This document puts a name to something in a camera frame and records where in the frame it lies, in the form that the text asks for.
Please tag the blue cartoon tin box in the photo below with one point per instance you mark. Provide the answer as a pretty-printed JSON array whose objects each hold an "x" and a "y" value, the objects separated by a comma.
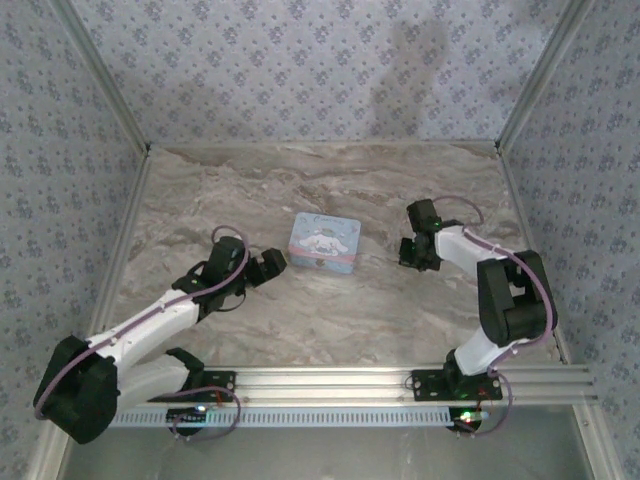
[{"x": 325, "y": 240}]

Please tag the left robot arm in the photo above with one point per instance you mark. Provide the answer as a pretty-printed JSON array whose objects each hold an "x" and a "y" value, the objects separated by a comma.
[{"x": 130, "y": 340}]

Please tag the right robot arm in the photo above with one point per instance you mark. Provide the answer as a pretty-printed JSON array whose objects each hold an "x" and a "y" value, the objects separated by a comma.
[{"x": 500, "y": 300}]

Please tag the aluminium side rail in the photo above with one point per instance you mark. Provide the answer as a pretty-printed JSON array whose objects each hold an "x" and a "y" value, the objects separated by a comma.
[{"x": 120, "y": 250}]

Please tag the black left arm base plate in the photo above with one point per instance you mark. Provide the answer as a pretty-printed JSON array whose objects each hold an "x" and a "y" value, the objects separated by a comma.
[{"x": 220, "y": 385}]

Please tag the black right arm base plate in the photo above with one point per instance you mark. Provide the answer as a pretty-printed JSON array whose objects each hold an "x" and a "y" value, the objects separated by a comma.
[{"x": 425, "y": 387}]

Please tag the aluminium table edge rail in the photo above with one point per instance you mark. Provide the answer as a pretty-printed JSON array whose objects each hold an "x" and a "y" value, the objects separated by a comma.
[{"x": 325, "y": 145}]

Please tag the aluminium mounting rail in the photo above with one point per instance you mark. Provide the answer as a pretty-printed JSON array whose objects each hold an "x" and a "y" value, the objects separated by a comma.
[{"x": 325, "y": 385}]

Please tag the aluminium frame post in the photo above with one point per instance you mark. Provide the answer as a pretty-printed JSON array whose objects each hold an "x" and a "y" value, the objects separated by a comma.
[
  {"x": 100, "y": 75},
  {"x": 545, "y": 70}
]

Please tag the aluminium frame leg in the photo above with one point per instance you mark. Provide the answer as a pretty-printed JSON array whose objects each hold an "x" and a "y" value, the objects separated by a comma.
[
  {"x": 592, "y": 440},
  {"x": 50, "y": 450}
]

